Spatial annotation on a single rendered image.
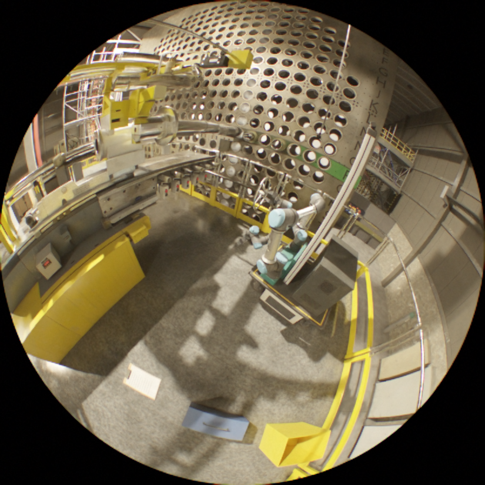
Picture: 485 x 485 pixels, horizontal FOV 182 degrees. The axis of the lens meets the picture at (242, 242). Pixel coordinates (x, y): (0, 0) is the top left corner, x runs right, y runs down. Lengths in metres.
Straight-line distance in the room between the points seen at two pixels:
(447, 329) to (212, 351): 6.35
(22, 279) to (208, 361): 1.92
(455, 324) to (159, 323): 7.00
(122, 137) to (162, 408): 2.33
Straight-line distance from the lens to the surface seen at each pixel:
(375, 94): 3.24
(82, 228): 1.69
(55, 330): 1.80
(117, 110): 1.53
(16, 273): 1.89
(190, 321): 1.56
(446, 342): 6.34
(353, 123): 2.94
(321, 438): 1.67
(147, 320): 1.65
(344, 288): 1.23
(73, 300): 1.58
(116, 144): 1.59
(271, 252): 1.10
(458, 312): 6.53
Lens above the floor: 1.49
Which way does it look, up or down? 43 degrees down
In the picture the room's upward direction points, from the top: 17 degrees clockwise
